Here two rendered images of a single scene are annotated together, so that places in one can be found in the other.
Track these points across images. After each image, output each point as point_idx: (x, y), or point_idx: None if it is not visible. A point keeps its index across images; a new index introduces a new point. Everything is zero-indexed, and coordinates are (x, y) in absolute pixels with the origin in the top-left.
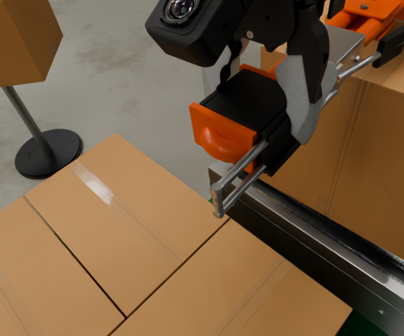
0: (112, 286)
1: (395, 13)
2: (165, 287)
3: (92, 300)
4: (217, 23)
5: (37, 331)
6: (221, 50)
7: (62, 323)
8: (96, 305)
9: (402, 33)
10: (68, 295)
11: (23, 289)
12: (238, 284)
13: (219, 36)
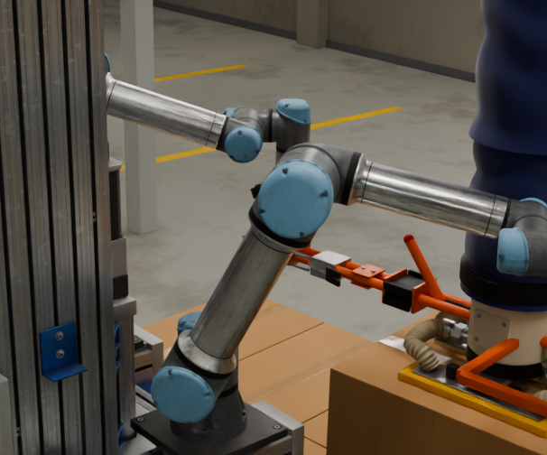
0: (319, 420)
1: (365, 280)
2: (318, 447)
3: (306, 411)
4: (254, 189)
5: (280, 389)
6: (254, 196)
7: (285, 399)
8: (301, 413)
9: (334, 272)
10: (310, 399)
11: (315, 377)
12: None
13: (254, 192)
